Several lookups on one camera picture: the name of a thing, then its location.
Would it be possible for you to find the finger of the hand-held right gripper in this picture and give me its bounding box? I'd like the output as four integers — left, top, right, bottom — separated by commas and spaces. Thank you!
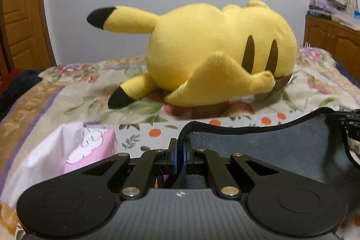
328, 109, 360, 128

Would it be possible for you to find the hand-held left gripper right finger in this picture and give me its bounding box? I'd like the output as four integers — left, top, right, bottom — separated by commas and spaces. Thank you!
182, 140, 282, 199

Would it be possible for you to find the yellow plush toy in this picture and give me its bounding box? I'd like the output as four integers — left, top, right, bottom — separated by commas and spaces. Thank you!
87, 0, 297, 118

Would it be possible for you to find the floral bed sheet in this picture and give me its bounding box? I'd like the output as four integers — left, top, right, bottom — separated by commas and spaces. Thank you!
0, 46, 360, 240

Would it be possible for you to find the dark blue bedding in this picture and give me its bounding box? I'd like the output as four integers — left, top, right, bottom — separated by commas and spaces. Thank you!
332, 56, 360, 83

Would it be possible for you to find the pink tissue pack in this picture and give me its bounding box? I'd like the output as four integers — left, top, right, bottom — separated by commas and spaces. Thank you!
64, 128, 119, 173

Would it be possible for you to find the wooden door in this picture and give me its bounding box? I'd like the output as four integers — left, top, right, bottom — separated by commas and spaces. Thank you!
0, 0, 57, 75

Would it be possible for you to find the wooden cabinet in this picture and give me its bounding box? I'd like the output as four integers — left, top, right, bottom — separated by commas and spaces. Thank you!
303, 14, 360, 67

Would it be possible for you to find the dark grey towel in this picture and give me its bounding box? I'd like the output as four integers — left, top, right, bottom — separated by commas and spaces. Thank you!
162, 107, 360, 193

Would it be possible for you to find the dark cloth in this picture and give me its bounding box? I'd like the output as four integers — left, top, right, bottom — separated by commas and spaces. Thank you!
0, 68, 43, 123

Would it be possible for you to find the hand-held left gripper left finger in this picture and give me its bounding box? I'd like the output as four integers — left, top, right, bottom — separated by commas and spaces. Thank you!
81, 138, 179, 200

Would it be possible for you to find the stack of books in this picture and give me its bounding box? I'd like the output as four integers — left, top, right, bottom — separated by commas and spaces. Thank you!
306, 0, 360, 30

